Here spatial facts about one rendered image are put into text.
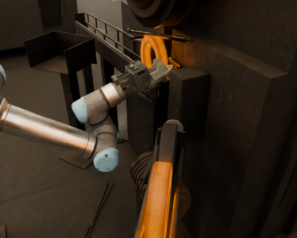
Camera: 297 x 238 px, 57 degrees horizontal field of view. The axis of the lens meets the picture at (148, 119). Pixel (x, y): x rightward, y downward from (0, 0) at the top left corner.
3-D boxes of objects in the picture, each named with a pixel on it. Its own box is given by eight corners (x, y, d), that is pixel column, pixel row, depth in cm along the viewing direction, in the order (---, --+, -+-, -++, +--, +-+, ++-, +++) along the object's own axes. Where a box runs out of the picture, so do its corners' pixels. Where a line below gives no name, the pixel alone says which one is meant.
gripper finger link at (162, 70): (174, 56, 89) (149, 70, 88) (178, 72, 93) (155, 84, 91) (170, 53, 91) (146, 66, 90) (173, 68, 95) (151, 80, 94)
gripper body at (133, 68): (149, 66, 86) (115, 84, 84) (156, 88, 92) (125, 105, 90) (140, 57, 92) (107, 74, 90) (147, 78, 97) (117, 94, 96)
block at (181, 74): (190, 124, 101) (197, 63, 88) (203, 136, 95) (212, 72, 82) (165, 132, 97) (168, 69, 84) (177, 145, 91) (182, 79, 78)
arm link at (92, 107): (80, 119, 94) (67, 99, 89) (108, 104, 96) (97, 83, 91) (84, 130, 88) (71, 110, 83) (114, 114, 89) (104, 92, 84)
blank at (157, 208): (174, 147, 55) (157, 145, 55) (165, 203, 41) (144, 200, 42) (170, 205, 62) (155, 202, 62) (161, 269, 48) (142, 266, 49)
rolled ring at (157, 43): (159, 39, 91) (168, 38, 92) (139, 29, 106) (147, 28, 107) (160, 91, 100) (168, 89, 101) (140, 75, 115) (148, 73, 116)
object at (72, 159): (75, 138, 185) (55, 30, 145) (106, 150, 175) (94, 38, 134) (52, 155, 171) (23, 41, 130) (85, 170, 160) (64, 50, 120)
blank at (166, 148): (179, 112, 68) (165, 111, 69) (174, 147, 55) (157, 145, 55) (175, 163, 76) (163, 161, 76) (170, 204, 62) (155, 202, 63)
